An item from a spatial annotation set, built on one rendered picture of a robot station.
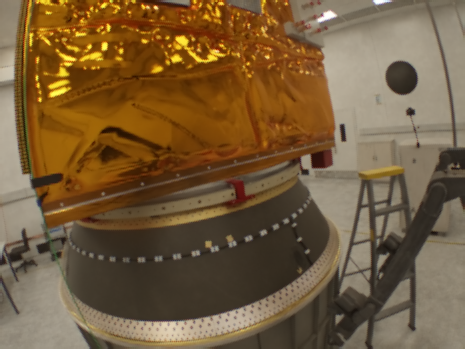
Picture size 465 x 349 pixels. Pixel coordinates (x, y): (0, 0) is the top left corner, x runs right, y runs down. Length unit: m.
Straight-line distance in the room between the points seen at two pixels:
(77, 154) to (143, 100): 0.30
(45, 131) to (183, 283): 0.78
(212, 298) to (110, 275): 0.49
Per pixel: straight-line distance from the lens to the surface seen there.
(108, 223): 1.24
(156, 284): 1.09
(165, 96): 0.95
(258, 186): 1.14
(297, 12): 1.92
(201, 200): 1.03
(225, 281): 1.06
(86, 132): 0.85
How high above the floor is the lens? 1.93
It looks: 8 degrees down
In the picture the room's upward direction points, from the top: 9 degrees counter-clockwise
